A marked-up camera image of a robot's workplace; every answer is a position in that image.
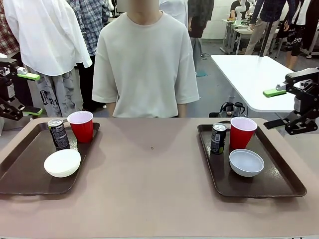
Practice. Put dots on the white table leg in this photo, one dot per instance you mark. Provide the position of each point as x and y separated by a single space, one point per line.
232 93

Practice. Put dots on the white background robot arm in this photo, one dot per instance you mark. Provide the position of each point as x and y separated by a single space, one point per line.
240 10

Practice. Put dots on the bystander in black printed shorts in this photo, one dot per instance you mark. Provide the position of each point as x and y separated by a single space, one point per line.
294 37

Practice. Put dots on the black can with white print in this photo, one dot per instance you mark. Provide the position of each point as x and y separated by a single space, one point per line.
59 137

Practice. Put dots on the bystander in white top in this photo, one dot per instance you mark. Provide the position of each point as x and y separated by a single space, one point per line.
174 10

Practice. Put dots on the bystander in red plaid shirt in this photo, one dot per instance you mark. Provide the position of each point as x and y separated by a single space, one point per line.
7 37

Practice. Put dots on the bystander in loose white shirt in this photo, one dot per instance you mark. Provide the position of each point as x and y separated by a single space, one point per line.
49 37

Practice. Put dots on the brown plastic serving tray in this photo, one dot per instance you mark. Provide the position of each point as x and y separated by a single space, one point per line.
274 184
25 174

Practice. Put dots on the white side table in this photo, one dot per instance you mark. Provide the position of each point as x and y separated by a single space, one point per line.
249 74

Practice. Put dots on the white round bowl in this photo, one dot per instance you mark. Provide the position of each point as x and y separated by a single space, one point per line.
62 164
246 164

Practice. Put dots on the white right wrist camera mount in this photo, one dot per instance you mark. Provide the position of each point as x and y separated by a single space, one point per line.
297 102

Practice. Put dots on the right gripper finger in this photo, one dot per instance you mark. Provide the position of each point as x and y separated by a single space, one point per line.
274 92
299 123

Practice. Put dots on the black can with green base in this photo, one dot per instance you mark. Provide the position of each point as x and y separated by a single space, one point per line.
218 142

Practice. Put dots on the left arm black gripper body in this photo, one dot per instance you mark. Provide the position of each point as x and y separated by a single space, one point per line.
3 79

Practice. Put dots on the grey background workbench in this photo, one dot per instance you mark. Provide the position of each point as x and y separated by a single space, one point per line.
240 31

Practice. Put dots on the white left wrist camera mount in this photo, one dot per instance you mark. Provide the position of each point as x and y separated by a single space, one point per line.
8 90

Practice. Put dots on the person's left forearm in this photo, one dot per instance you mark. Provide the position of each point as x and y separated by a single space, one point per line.
182 110

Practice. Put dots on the green floor mat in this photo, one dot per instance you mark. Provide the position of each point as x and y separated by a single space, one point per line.
203 73

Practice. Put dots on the black vertical pole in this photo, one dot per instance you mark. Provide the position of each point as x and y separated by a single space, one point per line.
266 37

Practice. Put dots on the person in white T-shirt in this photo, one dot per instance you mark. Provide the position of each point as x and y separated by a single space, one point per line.
144 62

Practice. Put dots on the bystander in dark clothes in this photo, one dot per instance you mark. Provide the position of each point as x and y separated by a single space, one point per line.
199 20

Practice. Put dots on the person's right forearm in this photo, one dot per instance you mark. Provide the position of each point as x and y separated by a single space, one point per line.
111 109

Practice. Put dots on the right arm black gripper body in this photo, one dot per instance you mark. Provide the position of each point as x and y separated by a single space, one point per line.
310 94

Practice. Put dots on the bystander in beige trousers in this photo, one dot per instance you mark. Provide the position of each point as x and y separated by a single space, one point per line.
259 35

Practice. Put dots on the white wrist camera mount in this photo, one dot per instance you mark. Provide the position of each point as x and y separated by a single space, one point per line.
297 102
8 90

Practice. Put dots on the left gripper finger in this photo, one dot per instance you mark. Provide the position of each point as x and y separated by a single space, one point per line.
30 110
31 76

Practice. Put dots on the bystander in blue plaid shirt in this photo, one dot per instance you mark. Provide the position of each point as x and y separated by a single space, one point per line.
87 25

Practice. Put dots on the red plastic cup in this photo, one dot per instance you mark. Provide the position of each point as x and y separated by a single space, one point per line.
83 132
239 139

